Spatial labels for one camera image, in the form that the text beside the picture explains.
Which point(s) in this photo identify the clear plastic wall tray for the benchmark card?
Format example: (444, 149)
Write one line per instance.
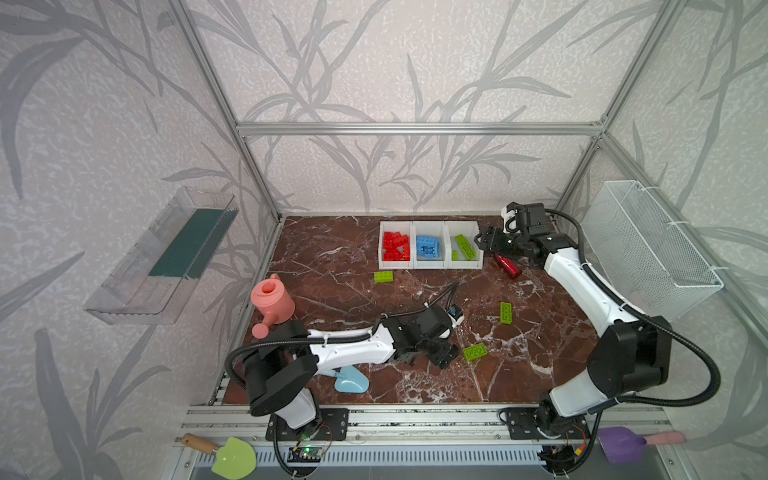
(154, 281)

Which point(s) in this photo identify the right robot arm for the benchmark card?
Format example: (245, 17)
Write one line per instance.
(633, 352)

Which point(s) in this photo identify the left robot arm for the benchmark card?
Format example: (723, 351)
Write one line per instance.
(276, 371)

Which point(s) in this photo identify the green lego top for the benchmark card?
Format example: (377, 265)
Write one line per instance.
(383, 277)

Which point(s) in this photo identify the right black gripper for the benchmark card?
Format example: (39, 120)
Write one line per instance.
(503, 241)

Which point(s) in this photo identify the white middle bin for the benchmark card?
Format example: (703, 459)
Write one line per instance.
(430, 228)

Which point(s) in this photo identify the purple scoop pink handle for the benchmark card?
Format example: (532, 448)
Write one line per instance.
(622, 446)

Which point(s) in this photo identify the white wire basket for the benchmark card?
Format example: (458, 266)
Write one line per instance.
(644, 253)

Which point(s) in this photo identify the green spatula wooden handle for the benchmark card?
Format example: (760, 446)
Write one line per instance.
(234, 460)

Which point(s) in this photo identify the light blue toy shovel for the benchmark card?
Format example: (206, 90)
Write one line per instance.
(348, 380)

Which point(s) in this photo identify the pink watering can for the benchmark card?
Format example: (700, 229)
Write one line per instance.
(273, 301)

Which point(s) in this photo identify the green lego bottom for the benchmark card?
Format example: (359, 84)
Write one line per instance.
(474, 352)

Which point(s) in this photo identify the red lego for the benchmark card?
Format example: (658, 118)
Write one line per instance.
(401, 247)
(387, 246)

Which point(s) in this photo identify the electronics board left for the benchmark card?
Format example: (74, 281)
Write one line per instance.
(307, 454)

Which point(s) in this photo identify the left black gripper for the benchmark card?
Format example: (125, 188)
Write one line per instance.
(437, 346)

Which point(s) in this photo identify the white left bin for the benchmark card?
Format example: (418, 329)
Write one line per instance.
(405, 228)

